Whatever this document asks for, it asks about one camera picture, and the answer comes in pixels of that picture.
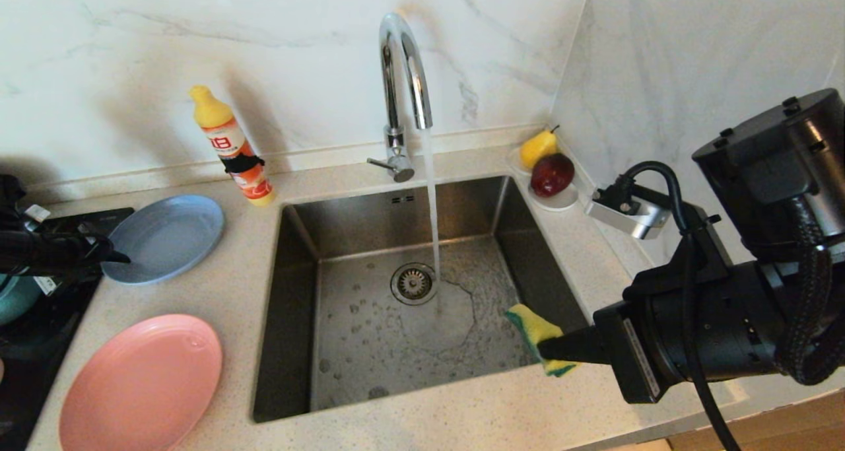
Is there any braided black cable sleeve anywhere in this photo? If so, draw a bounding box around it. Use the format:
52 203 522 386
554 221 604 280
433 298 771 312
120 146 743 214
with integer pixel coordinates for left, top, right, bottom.
776 197 845 386

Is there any pink plate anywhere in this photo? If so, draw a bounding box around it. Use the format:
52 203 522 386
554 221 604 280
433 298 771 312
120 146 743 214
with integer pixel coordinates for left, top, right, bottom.
58 314 224 451

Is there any round metal drain strainer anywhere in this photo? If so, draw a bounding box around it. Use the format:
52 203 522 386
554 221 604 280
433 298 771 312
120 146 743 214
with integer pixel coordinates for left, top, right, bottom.
391 263 440 306

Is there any blue plate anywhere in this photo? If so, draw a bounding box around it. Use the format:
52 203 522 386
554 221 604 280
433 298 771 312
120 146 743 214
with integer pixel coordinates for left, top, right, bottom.
101 195 225 285

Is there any yellow green sponge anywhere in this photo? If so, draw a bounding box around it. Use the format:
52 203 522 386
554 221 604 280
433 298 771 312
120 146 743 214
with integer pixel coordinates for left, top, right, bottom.
505 304 580 378

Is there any black glass cooktop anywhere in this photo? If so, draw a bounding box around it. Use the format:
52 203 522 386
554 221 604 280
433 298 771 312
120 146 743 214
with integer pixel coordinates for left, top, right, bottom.
0 207 135 451

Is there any running water stream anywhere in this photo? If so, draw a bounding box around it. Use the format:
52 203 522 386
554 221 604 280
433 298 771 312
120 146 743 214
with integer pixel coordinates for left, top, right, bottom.
421 129 445 314

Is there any orange dish soap bottle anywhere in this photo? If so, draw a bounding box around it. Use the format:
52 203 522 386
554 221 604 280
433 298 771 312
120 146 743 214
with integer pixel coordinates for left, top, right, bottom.
189 85 277 207

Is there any teal bowl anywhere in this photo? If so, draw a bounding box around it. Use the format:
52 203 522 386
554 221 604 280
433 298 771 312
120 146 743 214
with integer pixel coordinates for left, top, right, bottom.
0 276 44 326

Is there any chrome gooseneck faucet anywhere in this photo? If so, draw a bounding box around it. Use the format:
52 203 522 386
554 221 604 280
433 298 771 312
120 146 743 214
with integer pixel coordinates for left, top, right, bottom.
367 13 434 184

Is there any dark red apple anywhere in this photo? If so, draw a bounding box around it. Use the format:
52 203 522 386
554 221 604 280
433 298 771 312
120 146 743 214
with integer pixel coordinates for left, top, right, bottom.
530 153 576 197

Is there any small white dish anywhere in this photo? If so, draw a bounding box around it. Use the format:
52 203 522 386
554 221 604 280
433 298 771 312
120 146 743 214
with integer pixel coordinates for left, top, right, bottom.
507 145 580 212

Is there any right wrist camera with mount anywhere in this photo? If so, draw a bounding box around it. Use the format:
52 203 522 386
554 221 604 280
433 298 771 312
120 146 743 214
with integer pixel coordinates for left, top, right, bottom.
586 186 673 240

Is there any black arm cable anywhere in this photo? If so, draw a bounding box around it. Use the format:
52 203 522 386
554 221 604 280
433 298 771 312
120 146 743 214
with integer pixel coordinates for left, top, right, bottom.
611 162 741 451

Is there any yellow pear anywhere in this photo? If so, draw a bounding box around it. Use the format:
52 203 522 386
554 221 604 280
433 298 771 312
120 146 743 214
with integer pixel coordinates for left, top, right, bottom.
520 125 560 171

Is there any stainless steel sink basin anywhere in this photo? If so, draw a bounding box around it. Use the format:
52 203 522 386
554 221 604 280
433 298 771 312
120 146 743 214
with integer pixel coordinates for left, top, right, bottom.
251 176 598 423

